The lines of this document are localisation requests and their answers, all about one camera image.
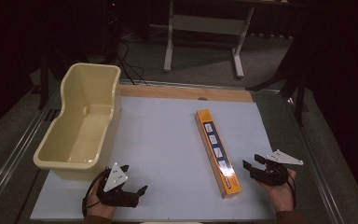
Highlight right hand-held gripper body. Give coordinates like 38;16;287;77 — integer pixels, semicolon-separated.
249;148;305;188

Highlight white metal table frame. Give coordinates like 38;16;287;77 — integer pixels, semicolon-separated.
162;0;256;79

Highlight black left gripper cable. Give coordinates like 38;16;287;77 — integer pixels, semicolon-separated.
81;168;108;218

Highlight metal rail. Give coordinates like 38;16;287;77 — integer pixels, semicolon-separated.
283;96;347;224
0;90;62;214

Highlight black floor cables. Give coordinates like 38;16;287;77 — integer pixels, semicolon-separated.
114;39;148;86

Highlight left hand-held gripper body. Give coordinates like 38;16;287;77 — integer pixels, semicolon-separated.
96;161;140;208

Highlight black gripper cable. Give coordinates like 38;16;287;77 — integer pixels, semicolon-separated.
286;173;297;210
81;168;108;218

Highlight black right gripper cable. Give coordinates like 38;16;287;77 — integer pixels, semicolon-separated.
286;173;297;210

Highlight long orange box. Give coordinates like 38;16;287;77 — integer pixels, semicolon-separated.
194;108;242;200

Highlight person's right hand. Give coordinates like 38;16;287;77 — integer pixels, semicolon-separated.
256;168;298;215

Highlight dark equipment tower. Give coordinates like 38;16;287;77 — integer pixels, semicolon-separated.
103;0;123;62

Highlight black stand legs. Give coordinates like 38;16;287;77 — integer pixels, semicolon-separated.
246;46;310;127

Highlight wooden board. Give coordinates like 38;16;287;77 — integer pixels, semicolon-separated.
118;84;255;103

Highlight person's left hand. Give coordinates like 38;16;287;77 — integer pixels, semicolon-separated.
85;179;118;220

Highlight cream plastic tub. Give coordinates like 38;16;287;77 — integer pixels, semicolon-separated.
33;62;122;182

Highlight black tripod stand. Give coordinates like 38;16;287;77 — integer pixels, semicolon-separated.
37;51;63;110

